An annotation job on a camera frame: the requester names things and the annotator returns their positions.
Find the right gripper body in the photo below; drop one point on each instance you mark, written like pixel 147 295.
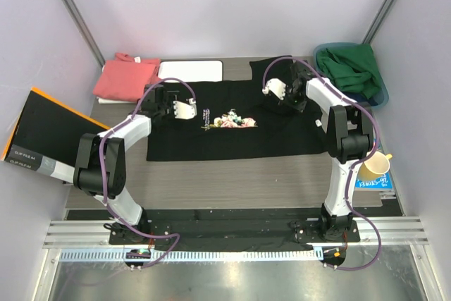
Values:
pixel 295 101

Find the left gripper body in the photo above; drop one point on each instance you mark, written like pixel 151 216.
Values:
pixel 166 108

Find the green t shirt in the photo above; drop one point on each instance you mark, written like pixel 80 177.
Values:
pixel 352 68

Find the black t shirt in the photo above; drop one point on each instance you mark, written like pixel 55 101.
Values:
pixel 235 120

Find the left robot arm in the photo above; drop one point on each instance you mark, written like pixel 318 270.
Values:
pixel 100 167

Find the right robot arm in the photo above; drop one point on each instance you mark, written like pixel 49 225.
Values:
pixel 349 139

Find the folded pink t shirt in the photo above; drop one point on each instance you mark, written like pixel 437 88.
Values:
pixel 125 77

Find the white whiteboard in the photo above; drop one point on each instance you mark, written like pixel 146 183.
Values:
pixel 192 71

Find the folded white t shirt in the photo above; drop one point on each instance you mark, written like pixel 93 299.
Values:
pixel 111 101

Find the navy blue t shirt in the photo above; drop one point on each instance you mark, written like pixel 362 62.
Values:
pixel 361 98

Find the blue plastic basket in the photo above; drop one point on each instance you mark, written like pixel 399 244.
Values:
pixel 380 98

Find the yellow cup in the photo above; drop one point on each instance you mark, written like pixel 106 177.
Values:
pixel 375 167

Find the black clip file folder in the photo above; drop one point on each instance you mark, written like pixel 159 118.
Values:
pixel 46 136

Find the blue book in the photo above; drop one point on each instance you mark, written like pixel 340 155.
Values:
pixel 381 183

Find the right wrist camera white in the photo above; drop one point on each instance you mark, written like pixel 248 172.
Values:
pixel 275 87

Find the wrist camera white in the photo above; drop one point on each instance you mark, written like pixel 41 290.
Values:
pixel 185 110
pixel 275 87

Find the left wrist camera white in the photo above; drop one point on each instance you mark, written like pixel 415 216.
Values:
pixel 185 110

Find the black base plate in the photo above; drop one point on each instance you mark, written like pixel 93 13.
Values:
pixel 244 228

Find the aluminium rail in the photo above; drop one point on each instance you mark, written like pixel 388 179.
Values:
pixel 385 230

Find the aluminium frame post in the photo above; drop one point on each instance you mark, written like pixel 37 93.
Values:
pixel 83 29
pixel 387 1

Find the left aluminium frame post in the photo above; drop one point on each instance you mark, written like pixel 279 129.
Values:
pixel 83 29

